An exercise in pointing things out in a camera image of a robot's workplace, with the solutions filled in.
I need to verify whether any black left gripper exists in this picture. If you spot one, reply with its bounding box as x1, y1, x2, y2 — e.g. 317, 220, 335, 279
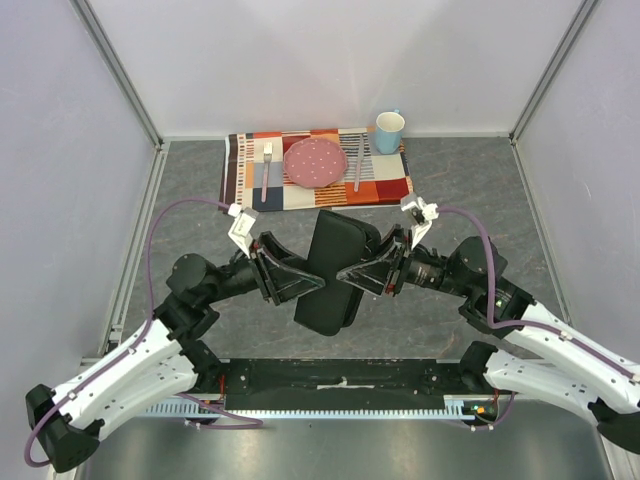
202, 231, 326, 306

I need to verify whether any black zip tool case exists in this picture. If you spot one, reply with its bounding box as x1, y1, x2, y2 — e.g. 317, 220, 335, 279
294, 210, 381, 336

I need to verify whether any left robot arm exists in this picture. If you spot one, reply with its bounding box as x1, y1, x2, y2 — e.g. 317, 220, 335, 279
25, 223, 381, 473

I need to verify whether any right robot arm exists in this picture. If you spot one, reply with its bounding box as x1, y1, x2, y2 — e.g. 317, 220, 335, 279
360, 229, 639, 453

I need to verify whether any colourful patchwork placemat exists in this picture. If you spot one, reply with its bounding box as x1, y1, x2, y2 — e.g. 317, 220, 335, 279
220, 127, 413, 213

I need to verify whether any pink dotted plate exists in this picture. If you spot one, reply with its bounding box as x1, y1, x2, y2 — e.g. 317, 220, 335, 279
283, 138, 348, 189

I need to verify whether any light blue mug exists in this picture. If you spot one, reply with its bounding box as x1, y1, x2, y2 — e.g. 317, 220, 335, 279
374, 109, 406, 155

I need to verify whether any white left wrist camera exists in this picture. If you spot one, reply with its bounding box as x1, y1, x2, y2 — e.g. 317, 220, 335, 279
227, 203, 259, 257

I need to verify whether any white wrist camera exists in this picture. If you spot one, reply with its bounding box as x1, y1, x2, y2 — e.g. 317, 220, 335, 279
400, 192, 439, 249
227, 203, 259, 257

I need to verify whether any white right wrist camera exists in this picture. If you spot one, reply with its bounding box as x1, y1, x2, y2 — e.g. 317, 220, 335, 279
400, 192, 439, 249

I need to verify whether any pink handled fork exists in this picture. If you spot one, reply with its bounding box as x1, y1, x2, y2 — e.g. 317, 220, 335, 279
261, 142, 273, 203

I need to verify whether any aluminium frame rail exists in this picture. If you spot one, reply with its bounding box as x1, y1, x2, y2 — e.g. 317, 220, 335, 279
69, 355, 616, 399

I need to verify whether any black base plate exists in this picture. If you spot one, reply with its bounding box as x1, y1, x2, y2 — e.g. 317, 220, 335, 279
162, 357, 519, 401

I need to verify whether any pink handled knife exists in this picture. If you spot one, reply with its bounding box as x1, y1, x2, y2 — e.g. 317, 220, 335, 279
353, 133, 366, 193

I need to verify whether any light blue cable duct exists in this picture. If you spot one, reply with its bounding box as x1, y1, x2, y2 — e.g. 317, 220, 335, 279
141, 397, 478, 420

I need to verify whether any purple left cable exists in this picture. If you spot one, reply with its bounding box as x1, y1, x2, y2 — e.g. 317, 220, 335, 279
23, 197, 264, 469

